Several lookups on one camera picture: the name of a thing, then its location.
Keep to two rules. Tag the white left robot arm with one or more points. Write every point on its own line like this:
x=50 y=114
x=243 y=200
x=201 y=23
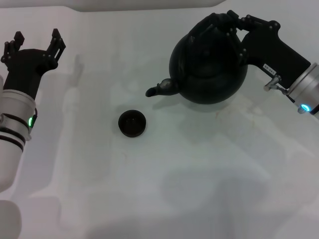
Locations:
x=12 y=139

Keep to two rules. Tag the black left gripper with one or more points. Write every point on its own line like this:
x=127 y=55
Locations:
x=25 y=67

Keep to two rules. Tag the small black teacup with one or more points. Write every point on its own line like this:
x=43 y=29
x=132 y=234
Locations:
x=132 y=123

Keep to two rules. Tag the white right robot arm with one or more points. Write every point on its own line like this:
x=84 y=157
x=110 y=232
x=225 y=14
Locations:
x=307 y=89

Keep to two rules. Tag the black round teapot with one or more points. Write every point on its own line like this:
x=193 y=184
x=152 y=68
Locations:
x=207 y=72

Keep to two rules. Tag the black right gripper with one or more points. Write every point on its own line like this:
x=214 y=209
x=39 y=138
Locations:
x=271 y=52

